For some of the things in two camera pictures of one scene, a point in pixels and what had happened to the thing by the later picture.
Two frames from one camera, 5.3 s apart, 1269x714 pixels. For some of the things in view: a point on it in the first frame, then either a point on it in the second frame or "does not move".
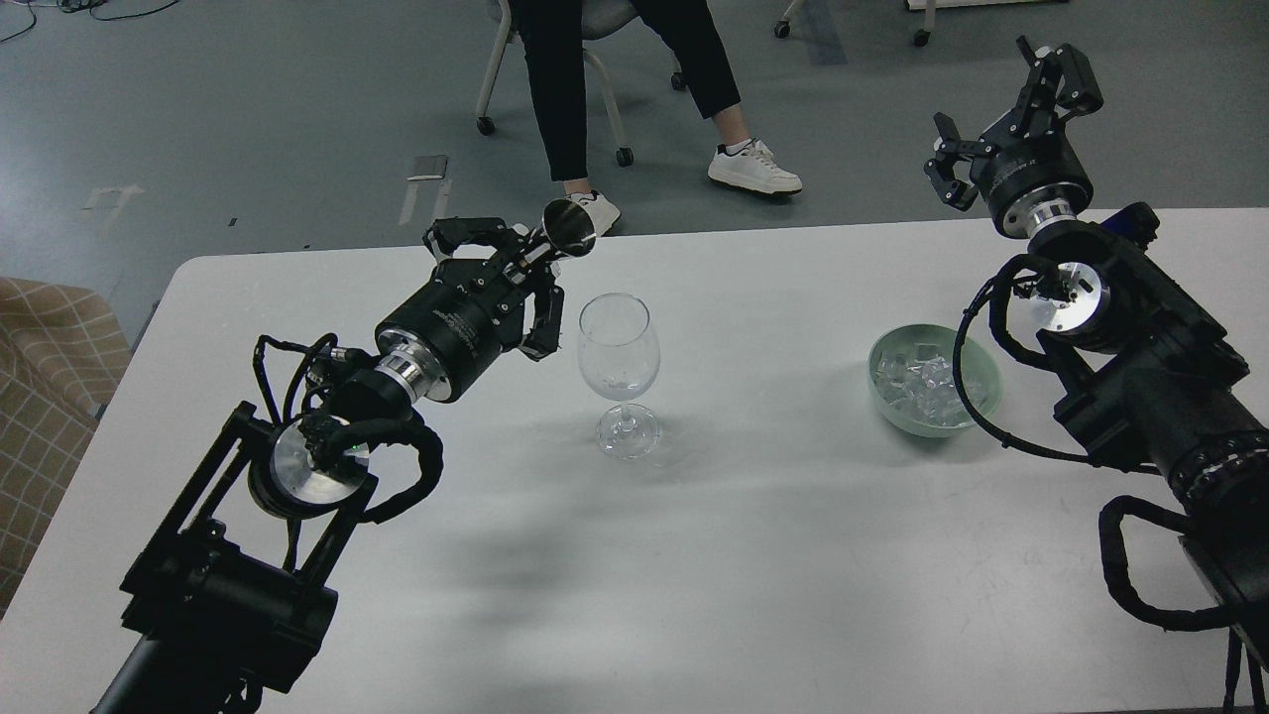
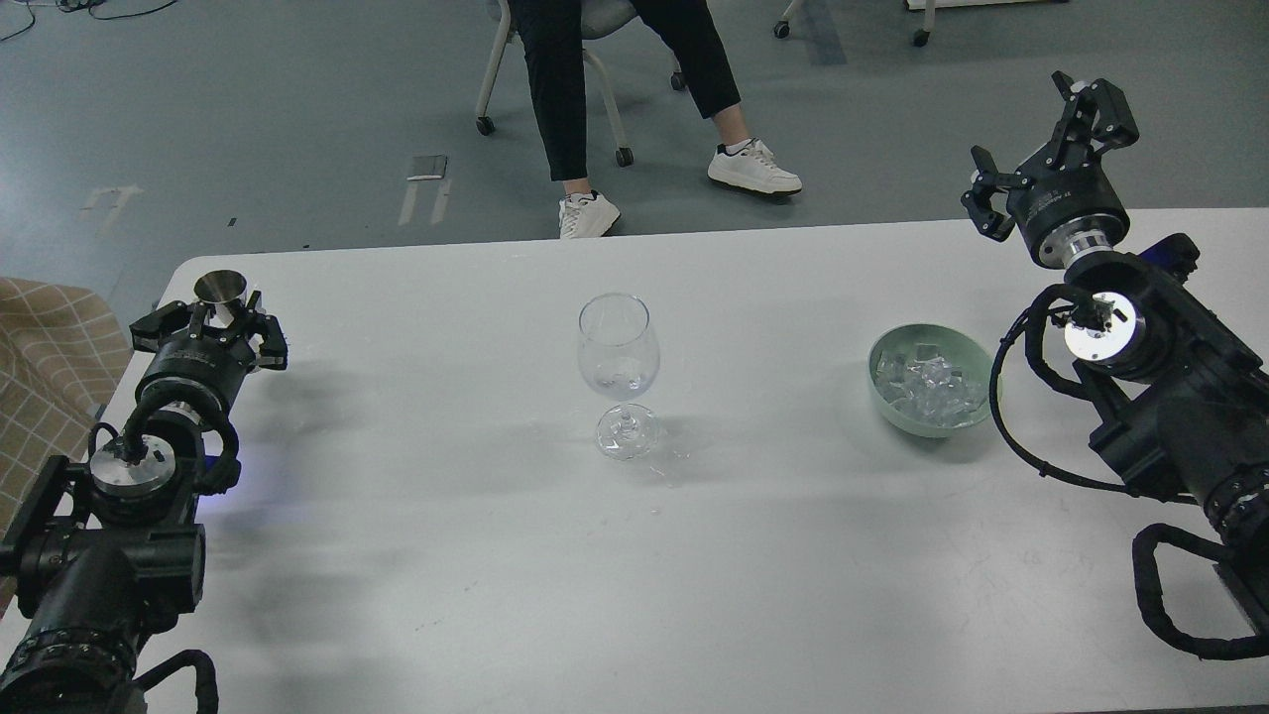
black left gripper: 466,312 → 198,365
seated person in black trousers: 552,33 does not move
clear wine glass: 619,358 does not move
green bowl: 911,373 does not move
